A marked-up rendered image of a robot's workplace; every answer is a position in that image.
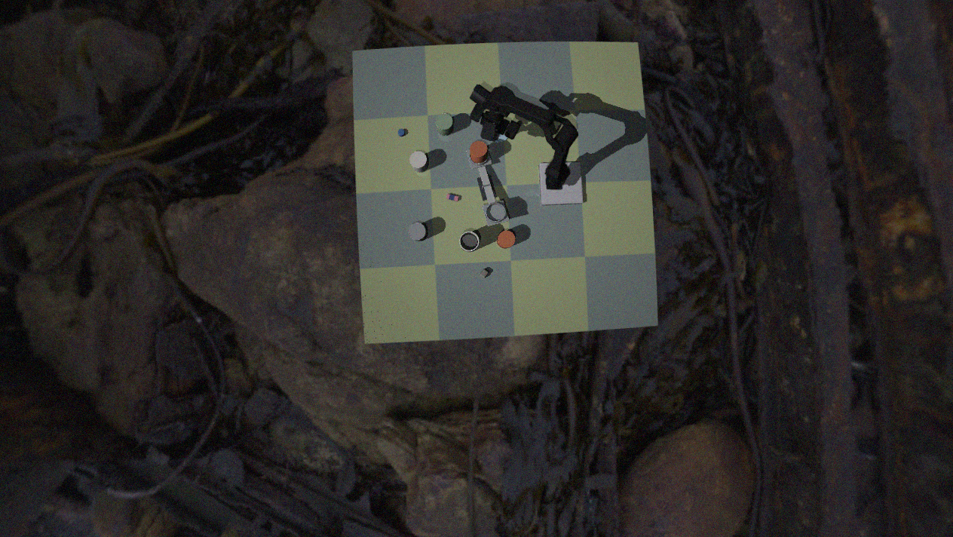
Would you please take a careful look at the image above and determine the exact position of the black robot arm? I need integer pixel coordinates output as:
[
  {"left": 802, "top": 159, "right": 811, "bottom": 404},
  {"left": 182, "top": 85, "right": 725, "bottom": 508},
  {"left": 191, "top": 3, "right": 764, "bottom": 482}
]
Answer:
[{"left": 470, "top": 84, "right": 578, "bottom": 189}]

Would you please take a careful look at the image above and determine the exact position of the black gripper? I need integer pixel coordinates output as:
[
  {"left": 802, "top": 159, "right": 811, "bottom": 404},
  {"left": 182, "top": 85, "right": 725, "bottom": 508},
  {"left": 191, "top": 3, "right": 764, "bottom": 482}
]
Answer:
[{"left": 470, "top": 104, "right": 520, "bottom": 140}]

